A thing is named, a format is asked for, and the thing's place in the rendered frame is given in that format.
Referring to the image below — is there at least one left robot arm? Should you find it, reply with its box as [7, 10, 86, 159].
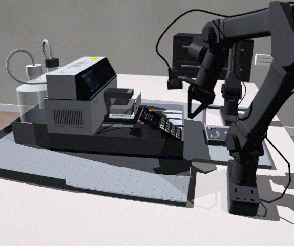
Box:
[188, 1, 294, 207]

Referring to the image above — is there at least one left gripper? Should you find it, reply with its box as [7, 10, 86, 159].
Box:
[170, 66, 220, 119]

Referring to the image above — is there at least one white plastic bottle with cap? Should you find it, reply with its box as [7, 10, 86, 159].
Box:
[16, 64, 48, 124]

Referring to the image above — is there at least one white multi-well plate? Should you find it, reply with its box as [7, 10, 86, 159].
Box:
[109, 112, 135, 120]

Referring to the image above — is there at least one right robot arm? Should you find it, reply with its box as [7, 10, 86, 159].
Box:
[220, 41, 242, 123]

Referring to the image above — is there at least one black raised edge strip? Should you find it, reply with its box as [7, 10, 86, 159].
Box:
[0, 123, 66, 185]

